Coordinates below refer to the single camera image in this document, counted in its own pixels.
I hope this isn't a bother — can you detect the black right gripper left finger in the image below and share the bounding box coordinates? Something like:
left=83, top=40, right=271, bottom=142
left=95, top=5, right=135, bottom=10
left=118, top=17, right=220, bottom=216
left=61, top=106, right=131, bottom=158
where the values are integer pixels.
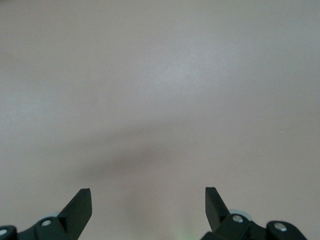
left=0, top=188, right=93, bottom=240

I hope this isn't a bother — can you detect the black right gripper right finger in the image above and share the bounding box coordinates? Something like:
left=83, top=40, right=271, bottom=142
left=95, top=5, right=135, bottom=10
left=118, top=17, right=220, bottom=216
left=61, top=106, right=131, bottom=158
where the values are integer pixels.
left=201, top=186, right=309, bottom=240

